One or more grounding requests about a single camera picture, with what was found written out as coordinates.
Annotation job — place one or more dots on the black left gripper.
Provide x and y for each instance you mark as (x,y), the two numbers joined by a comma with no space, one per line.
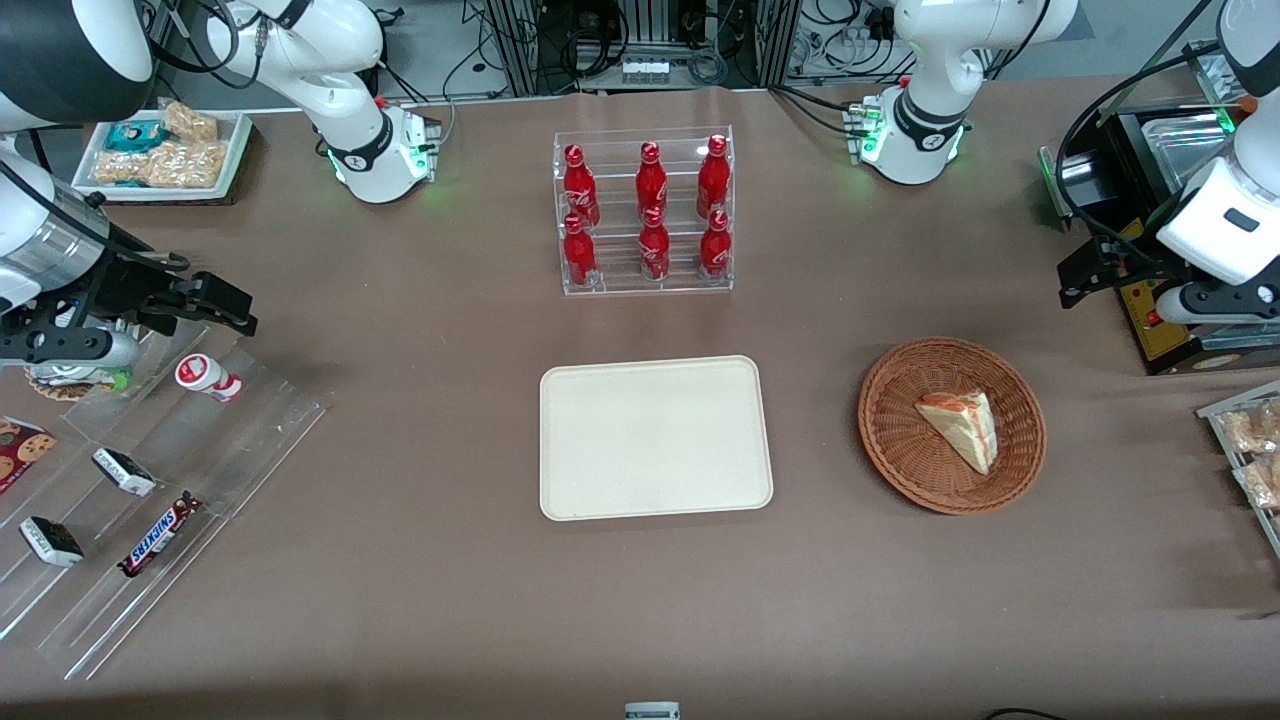
(1131,262)

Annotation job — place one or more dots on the small black white snack pack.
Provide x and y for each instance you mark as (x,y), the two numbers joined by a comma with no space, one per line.
(51,541)
(124,472)

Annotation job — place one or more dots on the red cookie package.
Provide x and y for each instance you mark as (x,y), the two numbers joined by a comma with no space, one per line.
(20,455)

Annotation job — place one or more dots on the aluminium equipment frame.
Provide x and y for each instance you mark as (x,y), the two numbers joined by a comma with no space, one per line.
(520,50)

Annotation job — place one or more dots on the Snickers chocolate bar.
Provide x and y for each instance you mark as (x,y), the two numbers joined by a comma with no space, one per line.
(160,535)

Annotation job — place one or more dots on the small rice cracker bag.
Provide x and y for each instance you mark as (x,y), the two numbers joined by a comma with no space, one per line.
(190,122)

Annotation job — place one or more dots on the white red yogurt bottle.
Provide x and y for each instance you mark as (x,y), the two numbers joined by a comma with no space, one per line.
(205,376)

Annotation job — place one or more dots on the steel food pan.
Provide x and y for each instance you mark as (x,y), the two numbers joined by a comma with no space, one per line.
(1180,135)

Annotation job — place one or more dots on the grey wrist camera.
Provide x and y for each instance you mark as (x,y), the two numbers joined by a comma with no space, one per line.
(80,347)
(1215,303)

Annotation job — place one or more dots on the teal snack packet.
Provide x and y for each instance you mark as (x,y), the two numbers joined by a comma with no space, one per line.
(135,135)

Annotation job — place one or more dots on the green white snack cup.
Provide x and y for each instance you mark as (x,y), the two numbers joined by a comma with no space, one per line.
(95,379)

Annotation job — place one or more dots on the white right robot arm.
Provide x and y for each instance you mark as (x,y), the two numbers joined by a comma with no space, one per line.
(340,40)

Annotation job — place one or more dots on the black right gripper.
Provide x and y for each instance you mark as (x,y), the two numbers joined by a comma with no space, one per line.
(122,283)

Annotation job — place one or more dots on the triangular sandwich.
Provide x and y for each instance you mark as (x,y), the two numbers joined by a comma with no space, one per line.
(965,425)

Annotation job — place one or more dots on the clear acrylic stepped display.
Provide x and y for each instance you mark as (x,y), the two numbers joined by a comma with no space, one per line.
(230,440)

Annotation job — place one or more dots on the brown wicker basket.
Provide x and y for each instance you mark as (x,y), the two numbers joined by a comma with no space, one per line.
(900,440)

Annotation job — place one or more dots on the grey bread tray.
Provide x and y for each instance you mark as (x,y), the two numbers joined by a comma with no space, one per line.
(1215,420)

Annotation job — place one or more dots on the white power strip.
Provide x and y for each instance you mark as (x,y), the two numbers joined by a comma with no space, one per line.
(645,72)

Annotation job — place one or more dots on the large peanut cracker bag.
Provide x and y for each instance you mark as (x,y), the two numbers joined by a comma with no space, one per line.
(165,165)

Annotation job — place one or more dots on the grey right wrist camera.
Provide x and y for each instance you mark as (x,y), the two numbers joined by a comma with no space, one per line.
(80,347)

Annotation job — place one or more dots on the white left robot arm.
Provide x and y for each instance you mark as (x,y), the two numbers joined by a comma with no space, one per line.
(930,60)

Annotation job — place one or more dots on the red cola bottle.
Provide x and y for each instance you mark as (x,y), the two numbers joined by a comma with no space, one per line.
(579,190)
(654,250)
(713,180)
(651,185)
(578,255)
(715,250)

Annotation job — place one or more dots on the black food warmer machine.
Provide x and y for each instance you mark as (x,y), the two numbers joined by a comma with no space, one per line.
(1160,340)

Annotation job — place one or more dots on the white snack tray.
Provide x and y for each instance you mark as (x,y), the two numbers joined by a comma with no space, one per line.
(235,150)

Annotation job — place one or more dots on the wrapped bread pack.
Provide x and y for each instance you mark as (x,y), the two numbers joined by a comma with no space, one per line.
(1255,428)
(1262,482)

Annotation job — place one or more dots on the cream plastic tray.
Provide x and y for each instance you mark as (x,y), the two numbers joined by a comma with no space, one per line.
(655,440)

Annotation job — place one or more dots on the grey white device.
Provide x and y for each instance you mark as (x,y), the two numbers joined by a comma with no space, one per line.
(652,711)

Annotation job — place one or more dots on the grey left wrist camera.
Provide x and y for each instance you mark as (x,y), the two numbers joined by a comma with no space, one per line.
(1215,303)

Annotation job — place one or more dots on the clear acrylic bottle rack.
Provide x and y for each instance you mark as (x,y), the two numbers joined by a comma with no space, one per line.
(615,280)

